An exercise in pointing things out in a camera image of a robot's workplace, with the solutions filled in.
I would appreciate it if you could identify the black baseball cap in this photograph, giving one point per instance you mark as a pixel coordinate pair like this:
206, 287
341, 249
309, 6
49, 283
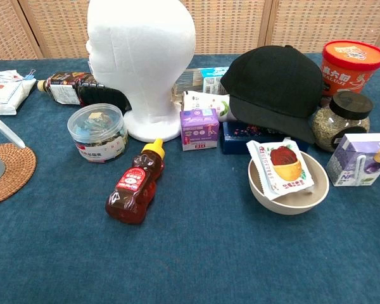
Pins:
272, 88

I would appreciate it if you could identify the white foam mannequin head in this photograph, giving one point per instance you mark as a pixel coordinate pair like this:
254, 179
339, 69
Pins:
142, 63

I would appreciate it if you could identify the small purple carton box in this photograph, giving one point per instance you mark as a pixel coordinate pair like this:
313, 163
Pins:
199, 128

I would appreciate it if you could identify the dark blue rectangular box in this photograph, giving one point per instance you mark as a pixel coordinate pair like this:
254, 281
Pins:
240, 141

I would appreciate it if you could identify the white bottle with yellow cap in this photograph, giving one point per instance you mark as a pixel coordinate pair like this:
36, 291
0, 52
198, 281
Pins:
206, 101

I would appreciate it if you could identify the bear-shaped honey bottle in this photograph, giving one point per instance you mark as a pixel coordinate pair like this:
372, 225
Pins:
136, 187

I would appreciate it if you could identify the clear bottle with blue label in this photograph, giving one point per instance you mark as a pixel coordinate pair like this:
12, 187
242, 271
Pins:
206, 79

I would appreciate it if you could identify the white snack sachet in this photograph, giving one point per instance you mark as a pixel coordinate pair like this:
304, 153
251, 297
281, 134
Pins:
282, 168

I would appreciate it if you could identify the blue tablecloth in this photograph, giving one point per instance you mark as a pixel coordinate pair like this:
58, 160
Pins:
190, 247

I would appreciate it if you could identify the clear tub of binder clips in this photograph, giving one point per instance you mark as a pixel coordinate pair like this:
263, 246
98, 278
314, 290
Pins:
96, 133

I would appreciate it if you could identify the beige bowl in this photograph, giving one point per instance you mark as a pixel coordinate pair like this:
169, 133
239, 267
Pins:
288, 198

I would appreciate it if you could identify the dark tea bottle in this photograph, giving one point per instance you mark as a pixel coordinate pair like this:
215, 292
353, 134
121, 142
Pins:
69, 88

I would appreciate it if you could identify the glass jar with black lid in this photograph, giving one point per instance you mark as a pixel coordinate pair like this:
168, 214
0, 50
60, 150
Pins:
342, 123

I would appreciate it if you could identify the purple juice carton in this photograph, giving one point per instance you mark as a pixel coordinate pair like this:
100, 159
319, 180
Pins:
358, 158

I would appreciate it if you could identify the woven folding screen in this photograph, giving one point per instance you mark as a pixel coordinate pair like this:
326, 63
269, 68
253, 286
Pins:
304, 22

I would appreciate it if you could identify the blue binder clip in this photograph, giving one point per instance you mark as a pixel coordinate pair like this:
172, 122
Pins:
30, 74

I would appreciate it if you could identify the woven rattan coaster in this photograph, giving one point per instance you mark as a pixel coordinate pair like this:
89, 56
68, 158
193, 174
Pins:
12, 171

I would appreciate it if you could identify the orange instant food tub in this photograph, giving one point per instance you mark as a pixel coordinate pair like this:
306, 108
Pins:
351, 69

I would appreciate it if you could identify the white plastic bag package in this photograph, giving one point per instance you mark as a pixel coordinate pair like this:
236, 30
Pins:
6, 92

